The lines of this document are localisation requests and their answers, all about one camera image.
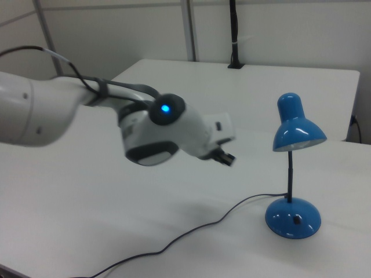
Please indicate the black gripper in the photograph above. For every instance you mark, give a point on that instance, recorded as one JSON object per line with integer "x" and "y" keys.
{"x": 224, "y": 157}

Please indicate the blue gooseneck desk lamp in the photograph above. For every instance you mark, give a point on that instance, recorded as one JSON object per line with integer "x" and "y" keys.
{"x": 292, "y": 218}

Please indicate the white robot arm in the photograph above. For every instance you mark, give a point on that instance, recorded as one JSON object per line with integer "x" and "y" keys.
{"x": 43, "y": 113}

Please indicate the black clamped pole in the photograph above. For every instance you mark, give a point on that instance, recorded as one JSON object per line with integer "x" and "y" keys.
{"x": 234, "y": 32}

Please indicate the grey metal partition post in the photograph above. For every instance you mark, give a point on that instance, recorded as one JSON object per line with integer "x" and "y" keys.
{"x": 49, "y": 37}
{"x": 191, "y": 29}

